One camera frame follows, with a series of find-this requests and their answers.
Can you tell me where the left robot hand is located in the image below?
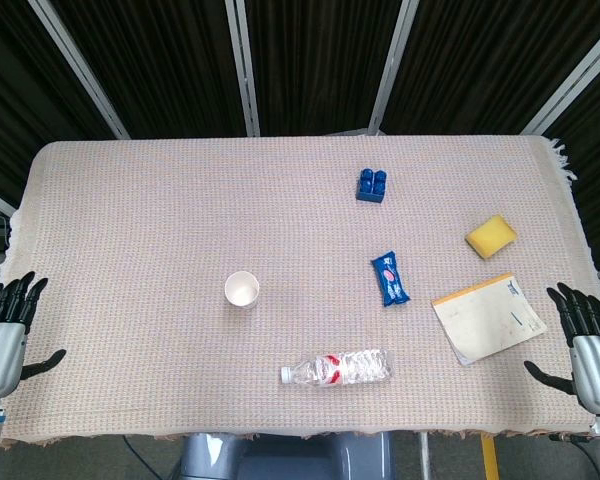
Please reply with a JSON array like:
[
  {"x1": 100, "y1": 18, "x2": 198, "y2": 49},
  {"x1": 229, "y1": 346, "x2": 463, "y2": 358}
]
[{"x1": 0, "y1": 271, "x2": 67, "y2": 399}]

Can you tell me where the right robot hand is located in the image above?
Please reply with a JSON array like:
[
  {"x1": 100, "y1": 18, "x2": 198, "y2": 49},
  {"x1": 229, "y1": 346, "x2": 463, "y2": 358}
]
[{"x1": 523, "y1": 282, "x2": 600, "y2": 416}]

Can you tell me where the white paper cup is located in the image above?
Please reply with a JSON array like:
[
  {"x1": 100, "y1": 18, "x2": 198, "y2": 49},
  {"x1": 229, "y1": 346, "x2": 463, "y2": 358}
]
[{"x1": 223, "y1": 270, "x2": 261, "y2": 308}]

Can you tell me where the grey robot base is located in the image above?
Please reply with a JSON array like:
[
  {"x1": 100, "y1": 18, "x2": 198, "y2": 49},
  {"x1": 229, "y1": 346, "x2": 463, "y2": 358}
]
[{"x1": 178, "y1": 431, "x2": 395, "y2": 480}]

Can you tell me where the worn notepad with yellow edge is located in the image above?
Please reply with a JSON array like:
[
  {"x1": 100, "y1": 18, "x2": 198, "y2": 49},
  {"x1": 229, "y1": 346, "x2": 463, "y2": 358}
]
[{"x1": 431, "y1": 271, "x2": 549, "y2": 368}]

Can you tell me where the yellow floor tape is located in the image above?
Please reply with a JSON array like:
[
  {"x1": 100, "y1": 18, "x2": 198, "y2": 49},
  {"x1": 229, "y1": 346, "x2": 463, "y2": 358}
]
[{"x1": 480, "y1": 433, "x2": 499, "y2": 480}]

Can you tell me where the yellow sponge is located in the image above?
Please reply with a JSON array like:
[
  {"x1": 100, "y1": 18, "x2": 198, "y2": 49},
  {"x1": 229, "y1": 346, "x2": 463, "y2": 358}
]
[{"x1": 464, "y1": 214, "x2": 518, "y2": 261}]

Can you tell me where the blue snack packet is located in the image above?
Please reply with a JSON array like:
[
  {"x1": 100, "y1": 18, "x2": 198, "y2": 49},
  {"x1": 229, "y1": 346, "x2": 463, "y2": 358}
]
[{"x1": 370, "y1": 250, "x2": 412, "y2": 308}]

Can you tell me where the beige woven tablecloth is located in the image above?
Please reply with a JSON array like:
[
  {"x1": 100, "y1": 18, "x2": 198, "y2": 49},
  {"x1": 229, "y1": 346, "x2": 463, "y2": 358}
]
[{"x1": 0, "y1": 133, "x2": 600, "y2": 445}]

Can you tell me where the clear plastic water bottle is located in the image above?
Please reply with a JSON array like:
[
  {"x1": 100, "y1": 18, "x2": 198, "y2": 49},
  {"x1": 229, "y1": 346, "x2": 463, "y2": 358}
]
[{"x1": 279, "y1": 348, "x2": 395, "y2": 387}]

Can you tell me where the blue toy building block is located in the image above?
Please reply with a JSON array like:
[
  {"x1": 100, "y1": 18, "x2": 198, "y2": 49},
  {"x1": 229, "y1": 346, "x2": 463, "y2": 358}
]
[{"x1": 355, "y1": 167, "x2": 389, "y2": 205}]

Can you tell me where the black partition screen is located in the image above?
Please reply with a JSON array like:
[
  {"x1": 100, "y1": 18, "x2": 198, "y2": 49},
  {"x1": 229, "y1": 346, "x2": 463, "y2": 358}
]
[{"x1": 0, "y1": 0, "x2": 600, "y2": 271}]

